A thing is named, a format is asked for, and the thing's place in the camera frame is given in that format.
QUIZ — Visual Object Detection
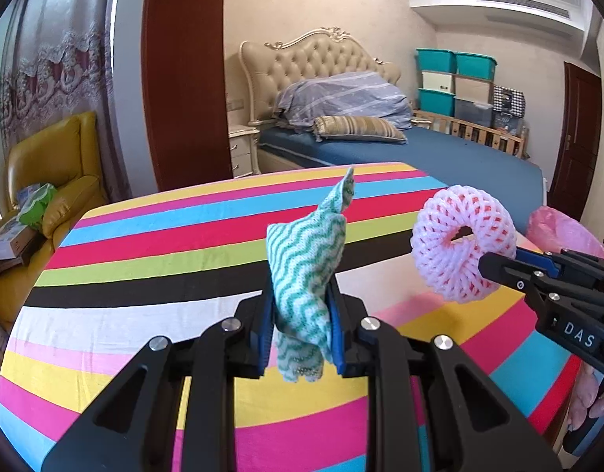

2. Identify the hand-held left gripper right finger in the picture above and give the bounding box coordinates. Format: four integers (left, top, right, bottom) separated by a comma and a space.
326, 278, 563, 472

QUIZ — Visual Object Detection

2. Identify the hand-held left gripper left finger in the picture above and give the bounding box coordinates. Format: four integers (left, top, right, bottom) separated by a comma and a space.
41, 280, 274, 472

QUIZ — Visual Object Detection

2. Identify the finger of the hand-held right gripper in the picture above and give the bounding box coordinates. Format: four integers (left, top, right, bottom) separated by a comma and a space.
516, 248, 578, 277
479, 253, 553, 297

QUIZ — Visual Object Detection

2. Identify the pink plastic bag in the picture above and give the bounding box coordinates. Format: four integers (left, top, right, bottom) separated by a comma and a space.
525, 206, 604, 261

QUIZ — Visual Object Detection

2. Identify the green wavy striped cloth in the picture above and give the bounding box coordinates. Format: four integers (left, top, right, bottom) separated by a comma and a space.
266, 166, 357, 384

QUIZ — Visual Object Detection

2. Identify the pink foam fruit net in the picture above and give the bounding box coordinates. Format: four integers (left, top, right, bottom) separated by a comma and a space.
410, 184, 518, 304

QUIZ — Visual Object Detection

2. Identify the person's right hand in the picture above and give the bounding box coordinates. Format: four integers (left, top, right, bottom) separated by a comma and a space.
567, 361, 604, 431

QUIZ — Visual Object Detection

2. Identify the brown wooden door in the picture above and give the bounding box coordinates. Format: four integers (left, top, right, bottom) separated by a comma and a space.
550, 61, 602, 219

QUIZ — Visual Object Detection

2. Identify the striped colourful tablecloth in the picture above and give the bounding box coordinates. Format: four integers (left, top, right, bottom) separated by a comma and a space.
0, 161, 583, 472

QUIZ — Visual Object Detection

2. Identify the dark bag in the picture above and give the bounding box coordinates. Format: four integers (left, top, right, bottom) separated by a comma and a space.
491, 111, 524, 133

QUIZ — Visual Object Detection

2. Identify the black patterned bag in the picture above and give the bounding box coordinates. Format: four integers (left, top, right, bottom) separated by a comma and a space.
493, 85, 526, 115

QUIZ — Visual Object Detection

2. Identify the stack of plastic storage boxes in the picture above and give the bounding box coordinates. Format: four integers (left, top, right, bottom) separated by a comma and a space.
415, 48, 497, 126

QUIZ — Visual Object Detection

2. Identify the white nightstand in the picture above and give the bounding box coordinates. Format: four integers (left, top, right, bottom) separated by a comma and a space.
228, 125, 261, 179

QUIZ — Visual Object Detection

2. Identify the brown striped cushion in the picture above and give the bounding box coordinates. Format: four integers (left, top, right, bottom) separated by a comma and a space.
313, 115, 408, 145

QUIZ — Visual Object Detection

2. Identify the striped grey pillow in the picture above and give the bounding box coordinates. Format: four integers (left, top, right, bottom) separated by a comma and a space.
274, 71, 413, 131

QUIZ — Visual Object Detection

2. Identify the air conditioner vent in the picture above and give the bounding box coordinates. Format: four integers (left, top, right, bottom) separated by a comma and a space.
475, 0, 571, 15

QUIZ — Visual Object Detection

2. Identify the brown flat box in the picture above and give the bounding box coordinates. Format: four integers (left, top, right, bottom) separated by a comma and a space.
0, 241, 47, 276

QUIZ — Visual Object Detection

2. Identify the green plastic packet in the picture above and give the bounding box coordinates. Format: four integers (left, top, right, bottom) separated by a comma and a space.
18, 183, 58, 229

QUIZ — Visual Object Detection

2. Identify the yellow leather armchair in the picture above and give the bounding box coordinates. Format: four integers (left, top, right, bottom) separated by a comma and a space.
0, 111, 110, 332

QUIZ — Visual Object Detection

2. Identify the brown wooden wardrobe panel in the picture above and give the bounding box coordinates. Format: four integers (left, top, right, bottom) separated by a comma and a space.
142, 0, 234, 192

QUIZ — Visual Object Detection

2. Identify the beige tufted headboard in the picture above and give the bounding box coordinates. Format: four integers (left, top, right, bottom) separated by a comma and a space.
239, 27, 402, 124

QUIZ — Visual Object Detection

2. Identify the lace patterned curtain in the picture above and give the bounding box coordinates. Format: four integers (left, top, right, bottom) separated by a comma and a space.
0, 0, 121, 197

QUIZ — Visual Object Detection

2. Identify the wooden crib rail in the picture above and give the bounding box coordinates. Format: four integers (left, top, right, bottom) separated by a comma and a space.
411, 109, 529, 158

